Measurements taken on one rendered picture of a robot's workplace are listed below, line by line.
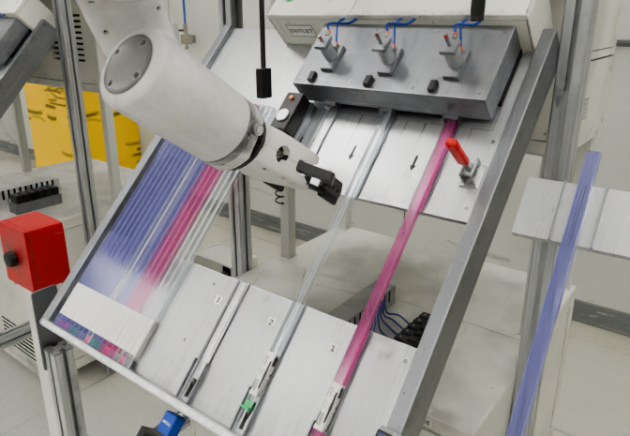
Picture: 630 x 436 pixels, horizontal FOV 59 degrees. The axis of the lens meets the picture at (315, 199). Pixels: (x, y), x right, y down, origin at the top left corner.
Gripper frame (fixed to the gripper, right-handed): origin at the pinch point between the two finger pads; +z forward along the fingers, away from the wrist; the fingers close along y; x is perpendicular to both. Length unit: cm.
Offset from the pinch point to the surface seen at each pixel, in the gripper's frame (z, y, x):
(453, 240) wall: 194, 53, -35
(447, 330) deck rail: 10.0, -21.1, 11.8
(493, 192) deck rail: 11.2, -20.9, -7.3
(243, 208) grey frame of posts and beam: 44, 49, -1
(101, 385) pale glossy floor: 83, 117, 68
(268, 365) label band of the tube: 5.6, -0.5, 24.3
